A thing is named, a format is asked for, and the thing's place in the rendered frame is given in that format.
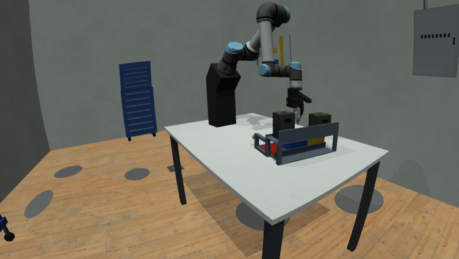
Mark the black case with orange latches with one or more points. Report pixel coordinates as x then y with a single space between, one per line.
319 119
283 120

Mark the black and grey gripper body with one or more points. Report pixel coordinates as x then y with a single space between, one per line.
292 98

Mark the blue bin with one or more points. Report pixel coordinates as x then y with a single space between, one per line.
295 145

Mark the yellow bin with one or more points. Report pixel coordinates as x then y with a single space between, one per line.
315 141

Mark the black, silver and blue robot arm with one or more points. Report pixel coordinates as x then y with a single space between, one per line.
263 39

